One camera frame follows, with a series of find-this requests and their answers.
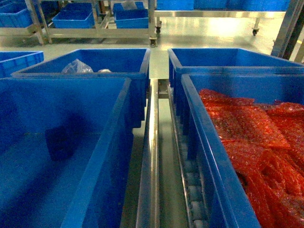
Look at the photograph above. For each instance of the blue block part with knob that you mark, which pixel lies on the blue block part with knob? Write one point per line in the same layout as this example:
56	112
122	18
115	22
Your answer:
59	143

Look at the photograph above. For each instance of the far left blue bin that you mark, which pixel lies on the far left blue bin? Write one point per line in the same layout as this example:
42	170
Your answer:
132	63

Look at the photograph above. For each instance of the far right blue bin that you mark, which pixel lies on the far right blue bin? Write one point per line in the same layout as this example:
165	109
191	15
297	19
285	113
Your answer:
223	61

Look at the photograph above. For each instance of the near left blue bin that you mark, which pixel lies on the near left blue bin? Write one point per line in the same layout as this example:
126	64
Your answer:
83	191

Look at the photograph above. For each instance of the blue bin on cart right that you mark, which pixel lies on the blue bin on cart right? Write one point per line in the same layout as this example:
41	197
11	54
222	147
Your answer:
131	18

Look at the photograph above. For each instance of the blue bin on cart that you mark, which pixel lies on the blue bin on cart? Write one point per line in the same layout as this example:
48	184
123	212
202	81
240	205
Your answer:
75	16
131	18

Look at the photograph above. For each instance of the near right blue bin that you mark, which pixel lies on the near right blue bin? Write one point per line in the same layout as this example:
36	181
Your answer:
226	203

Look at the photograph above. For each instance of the blue bin on cart left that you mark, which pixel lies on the blue bin on cart left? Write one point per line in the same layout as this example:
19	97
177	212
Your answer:
75	16

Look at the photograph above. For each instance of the blue bin at left edge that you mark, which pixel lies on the blue bin at left edge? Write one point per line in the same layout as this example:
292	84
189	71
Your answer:
12	61

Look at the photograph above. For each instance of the clear plastic bag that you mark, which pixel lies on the clear plastic bag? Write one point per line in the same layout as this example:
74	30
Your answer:
77	66

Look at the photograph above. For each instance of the background steel cart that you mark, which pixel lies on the background steel cart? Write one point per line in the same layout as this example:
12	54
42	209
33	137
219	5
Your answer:
33	18

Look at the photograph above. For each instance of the red bubble wrap bags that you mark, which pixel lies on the red bubble wrap bags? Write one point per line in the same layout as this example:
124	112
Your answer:
265	144

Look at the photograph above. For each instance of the steel roller track rail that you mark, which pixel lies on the steel roller track rail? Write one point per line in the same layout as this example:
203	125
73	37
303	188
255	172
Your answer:
149	205

